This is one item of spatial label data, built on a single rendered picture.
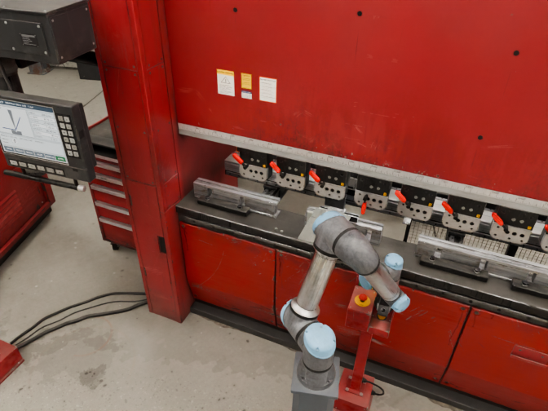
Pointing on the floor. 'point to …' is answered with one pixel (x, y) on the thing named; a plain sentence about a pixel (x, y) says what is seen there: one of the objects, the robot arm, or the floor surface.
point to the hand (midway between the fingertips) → (382, 314)
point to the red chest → (110, 195)
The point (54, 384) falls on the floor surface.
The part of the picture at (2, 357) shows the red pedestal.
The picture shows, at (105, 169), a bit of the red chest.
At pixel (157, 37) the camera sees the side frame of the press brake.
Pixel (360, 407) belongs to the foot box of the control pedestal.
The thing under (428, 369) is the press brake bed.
